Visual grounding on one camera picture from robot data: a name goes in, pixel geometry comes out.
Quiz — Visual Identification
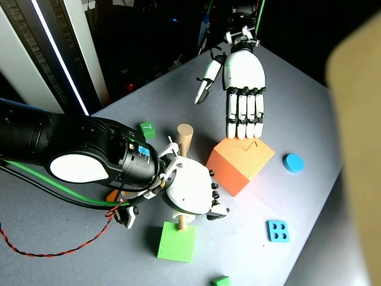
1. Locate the blue square four-hole block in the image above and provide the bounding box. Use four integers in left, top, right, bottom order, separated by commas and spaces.
267, 220, 291, 243

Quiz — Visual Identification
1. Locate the green cable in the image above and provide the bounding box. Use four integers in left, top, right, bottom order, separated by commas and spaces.
0, 159, 133, 208
254, 0, 267, 36

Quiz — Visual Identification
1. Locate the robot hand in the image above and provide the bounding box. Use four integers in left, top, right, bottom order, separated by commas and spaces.
194, 49, 266, 140
162, 157, 230, 223

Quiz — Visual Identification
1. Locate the white frame post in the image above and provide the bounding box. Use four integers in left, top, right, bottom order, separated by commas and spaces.
0, 0, 111, 116

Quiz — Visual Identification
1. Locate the wooden mallet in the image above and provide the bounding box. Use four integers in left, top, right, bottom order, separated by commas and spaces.
175, 124, 195, 232

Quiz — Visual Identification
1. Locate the large green foam cube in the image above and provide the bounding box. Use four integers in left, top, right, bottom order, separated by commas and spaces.
157, 220, 198, 263

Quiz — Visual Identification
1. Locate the green tile with number seven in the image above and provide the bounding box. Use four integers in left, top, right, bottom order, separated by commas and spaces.
139, 122, 157, 139

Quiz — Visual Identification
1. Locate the tan blurred board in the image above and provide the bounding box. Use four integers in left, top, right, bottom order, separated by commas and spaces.
326, 11, 381, 286

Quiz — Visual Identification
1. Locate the large orange foam cube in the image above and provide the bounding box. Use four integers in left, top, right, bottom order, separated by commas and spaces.
205, 138, 276, 197

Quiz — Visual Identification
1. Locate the black cable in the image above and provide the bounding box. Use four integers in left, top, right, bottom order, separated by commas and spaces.
0, 165, 133, 212

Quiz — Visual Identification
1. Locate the red black twisted wire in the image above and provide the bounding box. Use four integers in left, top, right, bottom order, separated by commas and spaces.
0, 201, 127, 257

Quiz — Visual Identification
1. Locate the blue white hanging tag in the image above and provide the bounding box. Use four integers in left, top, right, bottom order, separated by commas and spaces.
197, 11, 211, 56

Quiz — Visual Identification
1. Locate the blue round disc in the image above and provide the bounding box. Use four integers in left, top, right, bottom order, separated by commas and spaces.
282, 153, 305, 173

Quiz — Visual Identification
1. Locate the small green letter cube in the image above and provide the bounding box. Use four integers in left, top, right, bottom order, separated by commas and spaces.
210, 275, 230, 286

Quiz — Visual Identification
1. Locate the orange hexagon block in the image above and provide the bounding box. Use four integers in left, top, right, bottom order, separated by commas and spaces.
106, 189, 131, 203

